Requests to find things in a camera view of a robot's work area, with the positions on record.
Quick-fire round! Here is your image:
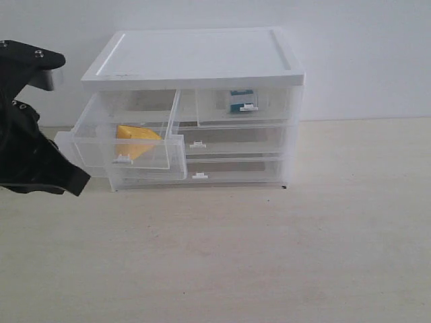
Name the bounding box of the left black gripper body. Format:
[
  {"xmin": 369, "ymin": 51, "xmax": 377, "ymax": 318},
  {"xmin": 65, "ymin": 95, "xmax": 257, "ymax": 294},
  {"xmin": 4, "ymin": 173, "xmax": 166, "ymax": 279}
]
[{"xmin": 1, "ymin": 81, "xmax": 67, "ymax": 194}]

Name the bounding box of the yellow cheese wedge block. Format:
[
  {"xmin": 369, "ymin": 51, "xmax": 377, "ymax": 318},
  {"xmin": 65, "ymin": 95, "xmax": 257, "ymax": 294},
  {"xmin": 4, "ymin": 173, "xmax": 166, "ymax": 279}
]
[{"xmin": 116, "ymin": 125, "xmax": 162, "ymax": 161}]

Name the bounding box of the blue white pill bottle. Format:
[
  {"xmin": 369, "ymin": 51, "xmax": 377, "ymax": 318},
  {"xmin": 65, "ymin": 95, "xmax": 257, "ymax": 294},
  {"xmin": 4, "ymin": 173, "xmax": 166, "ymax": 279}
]
[{"xmin": 228, "ymin": 89, "xmax": 259, "ymax": 114}]

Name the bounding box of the white plastic drawer cabinet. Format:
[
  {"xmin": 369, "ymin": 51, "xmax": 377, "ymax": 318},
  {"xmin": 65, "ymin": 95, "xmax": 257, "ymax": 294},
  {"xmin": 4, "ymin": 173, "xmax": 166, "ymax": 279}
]
[{"xmin": 80, "ymin": 28, "xmax": 306, "ymax": 193}]

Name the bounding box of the middle wide clear drawer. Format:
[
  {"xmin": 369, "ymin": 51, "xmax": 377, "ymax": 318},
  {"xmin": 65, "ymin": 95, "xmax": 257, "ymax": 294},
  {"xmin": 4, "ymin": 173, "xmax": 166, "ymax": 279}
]
[{"xmin": 178, "ymin": 127, "xmax": 287, "ymax": 155}]

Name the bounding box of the wide clear drawer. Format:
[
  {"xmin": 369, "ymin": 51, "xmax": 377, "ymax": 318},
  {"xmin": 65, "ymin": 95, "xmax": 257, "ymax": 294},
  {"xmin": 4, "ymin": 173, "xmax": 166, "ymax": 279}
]
[
  {"xmin": 120, "ymin": 157, "xmax": 289, "ymax": 187},
  {"xmin": 178, "ymin": 127, "xmax": 287, "ymax": 155}
]

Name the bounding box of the bottom wide clear drawer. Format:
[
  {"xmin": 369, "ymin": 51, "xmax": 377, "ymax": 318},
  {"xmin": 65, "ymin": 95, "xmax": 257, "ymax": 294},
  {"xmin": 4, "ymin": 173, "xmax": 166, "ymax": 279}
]
[{"xmin": 120, "ymin": 157, "xmax": 289, "ymax": 187}]

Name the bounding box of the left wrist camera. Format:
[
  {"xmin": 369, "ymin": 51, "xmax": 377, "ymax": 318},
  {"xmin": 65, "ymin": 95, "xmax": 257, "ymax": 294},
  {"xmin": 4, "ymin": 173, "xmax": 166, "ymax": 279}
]
[{"xmin": 1, "ymin": 40, "xmax": 66, "ymax": 100}]

